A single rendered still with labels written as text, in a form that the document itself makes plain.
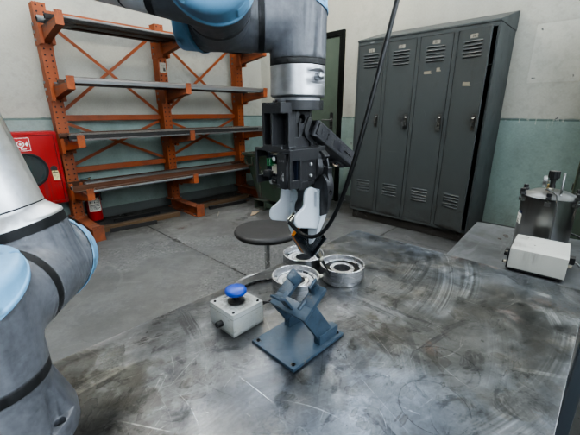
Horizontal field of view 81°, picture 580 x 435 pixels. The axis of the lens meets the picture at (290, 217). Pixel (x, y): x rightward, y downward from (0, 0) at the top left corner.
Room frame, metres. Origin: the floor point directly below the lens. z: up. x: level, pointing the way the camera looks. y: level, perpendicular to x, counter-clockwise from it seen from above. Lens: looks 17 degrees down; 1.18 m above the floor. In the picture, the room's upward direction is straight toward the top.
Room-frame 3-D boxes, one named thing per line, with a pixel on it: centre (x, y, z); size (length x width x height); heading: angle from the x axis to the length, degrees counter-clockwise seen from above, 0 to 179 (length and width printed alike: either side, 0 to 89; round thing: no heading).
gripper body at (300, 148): (0.49, -0.01, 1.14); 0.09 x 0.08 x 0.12; 135
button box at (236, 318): (0.55, 0.10, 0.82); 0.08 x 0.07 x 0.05; 136
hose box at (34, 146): (3.36, 2.42, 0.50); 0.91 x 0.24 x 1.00; 136
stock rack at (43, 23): (4.05, 1.29, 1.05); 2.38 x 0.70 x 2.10; 136
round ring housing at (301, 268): (0.67, -0.01, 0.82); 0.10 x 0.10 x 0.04
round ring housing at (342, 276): (0.73, -0.12, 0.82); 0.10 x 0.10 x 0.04
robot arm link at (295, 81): (0.50, -0.01, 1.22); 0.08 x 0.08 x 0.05
